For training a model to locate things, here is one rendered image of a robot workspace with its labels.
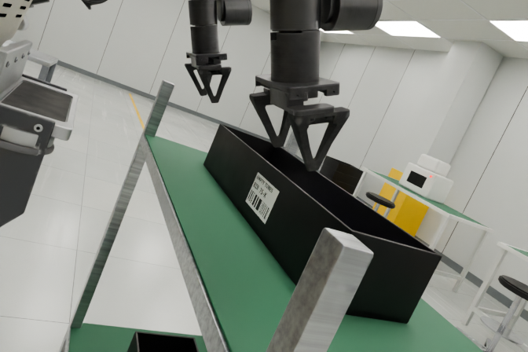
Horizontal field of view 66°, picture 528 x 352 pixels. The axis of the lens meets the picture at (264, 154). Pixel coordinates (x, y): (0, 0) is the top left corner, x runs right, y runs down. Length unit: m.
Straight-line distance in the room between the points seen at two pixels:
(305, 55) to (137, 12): 9.37
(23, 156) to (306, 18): 0.36
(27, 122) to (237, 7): 0.50
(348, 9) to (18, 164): 0.42
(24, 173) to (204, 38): 0.46
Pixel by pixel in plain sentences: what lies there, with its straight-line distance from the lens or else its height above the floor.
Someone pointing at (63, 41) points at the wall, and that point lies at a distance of 9.79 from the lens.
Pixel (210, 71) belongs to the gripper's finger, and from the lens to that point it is 0.82.
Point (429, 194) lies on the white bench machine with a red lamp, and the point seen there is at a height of 0.86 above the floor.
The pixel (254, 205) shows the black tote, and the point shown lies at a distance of 0.72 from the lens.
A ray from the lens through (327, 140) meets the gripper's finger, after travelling 0.46.
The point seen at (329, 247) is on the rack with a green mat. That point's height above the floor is 1.09.
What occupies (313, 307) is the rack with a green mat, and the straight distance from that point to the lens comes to 0.30.
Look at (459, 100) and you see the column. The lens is 6.41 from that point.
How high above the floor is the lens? 1.17
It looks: 8 degrees down
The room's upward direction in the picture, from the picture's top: 23 degrees clockwise
